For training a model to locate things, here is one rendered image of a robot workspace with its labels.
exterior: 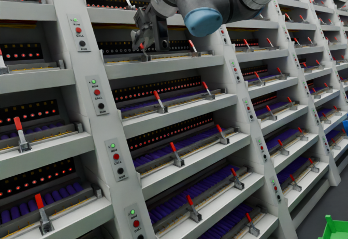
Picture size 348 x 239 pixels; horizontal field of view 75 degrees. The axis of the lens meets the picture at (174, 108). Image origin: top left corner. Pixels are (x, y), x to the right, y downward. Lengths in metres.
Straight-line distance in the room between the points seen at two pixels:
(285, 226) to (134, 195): 0.80
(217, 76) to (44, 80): 0.78
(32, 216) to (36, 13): 0.55
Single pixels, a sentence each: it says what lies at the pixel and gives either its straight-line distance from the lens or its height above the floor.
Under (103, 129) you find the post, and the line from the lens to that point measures 0.70.
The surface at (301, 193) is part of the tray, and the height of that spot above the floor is 0.15.
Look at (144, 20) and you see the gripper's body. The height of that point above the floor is 1.06.
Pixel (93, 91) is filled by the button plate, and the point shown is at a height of 0.87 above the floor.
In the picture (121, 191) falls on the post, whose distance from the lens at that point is 0.71.
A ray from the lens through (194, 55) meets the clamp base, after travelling 1.03.
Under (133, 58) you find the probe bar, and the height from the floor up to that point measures 0.99.
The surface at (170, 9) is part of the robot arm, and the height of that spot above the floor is 1.04.
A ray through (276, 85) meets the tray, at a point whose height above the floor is 0.74.
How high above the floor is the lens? 0.71
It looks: 3 degrees up
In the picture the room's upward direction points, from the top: 18 degrees counter-clockwise
